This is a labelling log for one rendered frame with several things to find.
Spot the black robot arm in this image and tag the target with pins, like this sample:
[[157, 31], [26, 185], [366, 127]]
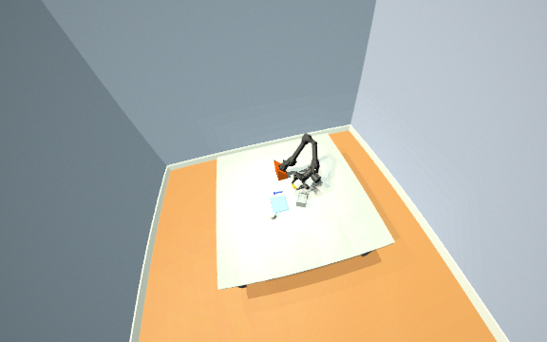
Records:
[[291, 161]]

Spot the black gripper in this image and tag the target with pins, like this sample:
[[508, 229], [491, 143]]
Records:
[[304, 184]]

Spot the light blue square mat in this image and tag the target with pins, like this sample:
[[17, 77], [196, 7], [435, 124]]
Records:
[[279, 204]]

